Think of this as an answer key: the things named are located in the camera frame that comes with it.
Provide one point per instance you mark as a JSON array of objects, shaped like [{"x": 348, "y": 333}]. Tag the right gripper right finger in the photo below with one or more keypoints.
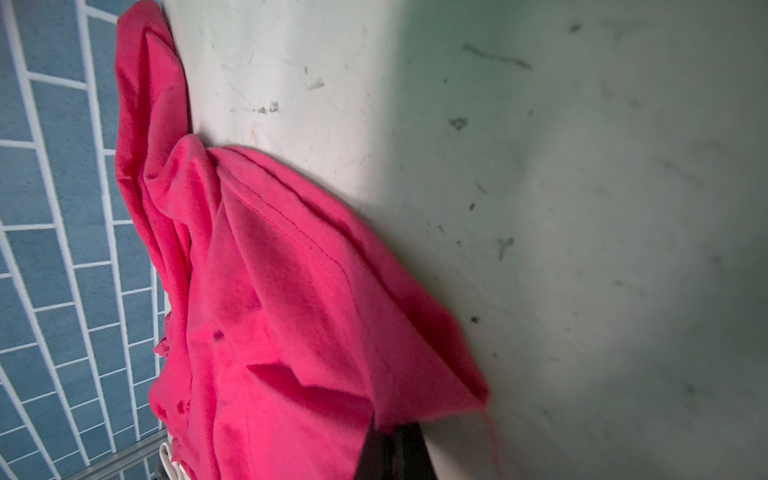
[{"x": 411, "y": 456}]

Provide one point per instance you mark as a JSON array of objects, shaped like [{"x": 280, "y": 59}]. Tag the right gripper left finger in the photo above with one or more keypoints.
[{"x": 376, "y": 461}]

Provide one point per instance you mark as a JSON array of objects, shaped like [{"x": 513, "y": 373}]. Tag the magenta t shirt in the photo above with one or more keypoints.
[{"x": 293, "y": 329}]

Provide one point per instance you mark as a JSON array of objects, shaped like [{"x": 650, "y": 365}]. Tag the folded white t shirt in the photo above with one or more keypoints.
[{"x": 167, "y": 468}]

